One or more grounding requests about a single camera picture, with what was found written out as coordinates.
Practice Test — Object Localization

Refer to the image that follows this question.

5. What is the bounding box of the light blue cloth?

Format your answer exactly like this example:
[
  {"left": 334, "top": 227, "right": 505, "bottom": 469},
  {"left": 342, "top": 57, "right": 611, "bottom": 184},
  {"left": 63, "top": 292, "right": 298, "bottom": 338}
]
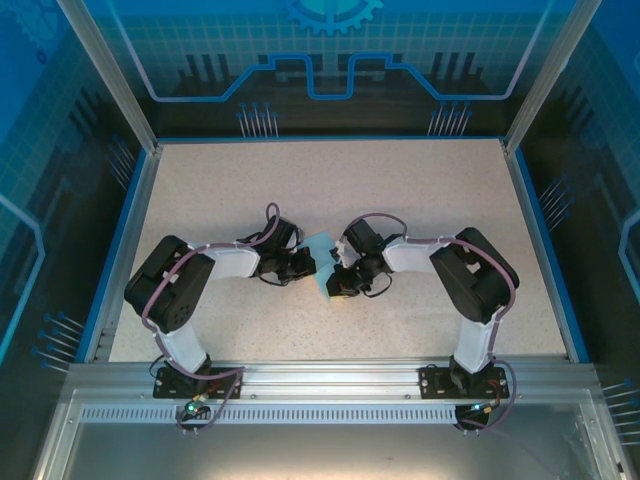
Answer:
[{"left": 303, "top": 230, "right": 344, "bottom": 302}]

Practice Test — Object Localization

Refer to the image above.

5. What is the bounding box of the aluminium mounting beam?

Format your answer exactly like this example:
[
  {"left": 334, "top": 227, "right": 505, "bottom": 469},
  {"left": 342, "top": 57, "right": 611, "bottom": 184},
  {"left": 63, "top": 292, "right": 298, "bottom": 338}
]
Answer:
[{"left": 67, "top": 355, "right": 599, "bottom": 401}]

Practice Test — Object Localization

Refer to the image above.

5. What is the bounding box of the brushed metal panel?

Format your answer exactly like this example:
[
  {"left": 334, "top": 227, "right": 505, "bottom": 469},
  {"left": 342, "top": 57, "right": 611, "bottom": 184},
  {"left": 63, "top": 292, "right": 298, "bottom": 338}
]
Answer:
[{"left": 34, "top": 389, "right": 634, "bottom": 480}]

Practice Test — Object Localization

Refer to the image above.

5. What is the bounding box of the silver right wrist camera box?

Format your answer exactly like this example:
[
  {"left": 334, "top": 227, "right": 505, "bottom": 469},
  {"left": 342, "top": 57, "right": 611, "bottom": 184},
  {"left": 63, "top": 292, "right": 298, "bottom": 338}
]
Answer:
[{"left": 329, "top": 238, "right": 354, "bottom": 267}]

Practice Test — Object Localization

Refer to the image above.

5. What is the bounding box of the slotted grey cable duct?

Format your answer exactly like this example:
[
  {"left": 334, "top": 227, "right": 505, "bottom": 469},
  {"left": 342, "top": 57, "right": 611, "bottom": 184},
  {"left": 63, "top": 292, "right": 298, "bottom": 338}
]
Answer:
[{"left": 79, "top": 405, "right": 464, "bottom": 426}]

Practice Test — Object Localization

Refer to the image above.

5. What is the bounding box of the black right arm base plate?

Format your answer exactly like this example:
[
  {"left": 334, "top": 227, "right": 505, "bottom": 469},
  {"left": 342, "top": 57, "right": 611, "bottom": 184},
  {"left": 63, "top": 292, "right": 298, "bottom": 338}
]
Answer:
[{"left": 418, "top": 363, "right": 511, "bottom": 401}]

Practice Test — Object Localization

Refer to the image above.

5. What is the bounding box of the aluminium side rail blue edge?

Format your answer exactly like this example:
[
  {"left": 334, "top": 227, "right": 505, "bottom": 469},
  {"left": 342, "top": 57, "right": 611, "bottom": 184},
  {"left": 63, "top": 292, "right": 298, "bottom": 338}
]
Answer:
[
  {"left": 501, "top": 144, "right": 594, "bottom": 365},
  {"left": 82, "top": 147, "right": 164, "bottom": 364}
]

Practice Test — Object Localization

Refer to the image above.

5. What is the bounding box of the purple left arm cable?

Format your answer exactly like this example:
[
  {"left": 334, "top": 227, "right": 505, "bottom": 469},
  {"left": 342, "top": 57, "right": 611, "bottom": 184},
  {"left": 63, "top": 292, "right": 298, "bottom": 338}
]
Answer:
[{"left": 141, "top": 201, "right": 281, "bottom": 436}]

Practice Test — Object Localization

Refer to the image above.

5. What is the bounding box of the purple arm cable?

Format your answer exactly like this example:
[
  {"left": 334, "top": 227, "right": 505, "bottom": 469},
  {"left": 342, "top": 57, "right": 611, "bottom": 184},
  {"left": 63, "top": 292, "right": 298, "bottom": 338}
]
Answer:
[
  {"left": 141, "top": 201, "right": 281, "bottom": 436},
  {"left": 339, "top": 213, "right": 519, "bottom": 436}
]

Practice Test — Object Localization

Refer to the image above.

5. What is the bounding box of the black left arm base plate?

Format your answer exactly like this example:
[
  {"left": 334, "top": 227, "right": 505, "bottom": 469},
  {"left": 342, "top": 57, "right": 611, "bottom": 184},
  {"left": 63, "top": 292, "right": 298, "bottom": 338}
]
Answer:
[{"left": 152, "top": 367, "right": 246, "bottom": 401}]

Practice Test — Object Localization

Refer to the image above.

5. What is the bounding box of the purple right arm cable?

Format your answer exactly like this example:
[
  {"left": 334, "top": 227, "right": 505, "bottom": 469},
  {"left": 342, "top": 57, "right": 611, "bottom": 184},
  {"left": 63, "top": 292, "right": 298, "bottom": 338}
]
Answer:
[{"left": 339, "top": 213, "right": 519, "bottom": 436}]

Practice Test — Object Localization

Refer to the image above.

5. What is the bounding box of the aluminium frame post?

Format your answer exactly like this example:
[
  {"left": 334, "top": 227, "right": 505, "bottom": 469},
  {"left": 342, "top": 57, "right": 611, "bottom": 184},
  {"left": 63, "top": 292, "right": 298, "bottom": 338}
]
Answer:
[
  {"left": 55, "top": 0, "right": 164, "bottom": 157},
  {"left": 501, "top": 0, "right": 594, "bottom": 157}
]

